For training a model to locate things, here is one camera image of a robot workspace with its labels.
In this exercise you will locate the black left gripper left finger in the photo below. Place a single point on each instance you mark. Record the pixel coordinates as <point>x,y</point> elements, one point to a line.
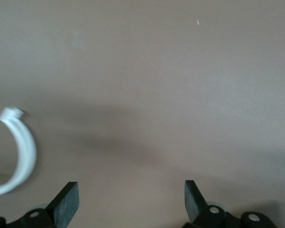
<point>64,206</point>

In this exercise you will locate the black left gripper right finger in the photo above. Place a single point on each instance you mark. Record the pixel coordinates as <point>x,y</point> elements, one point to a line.
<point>194,204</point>

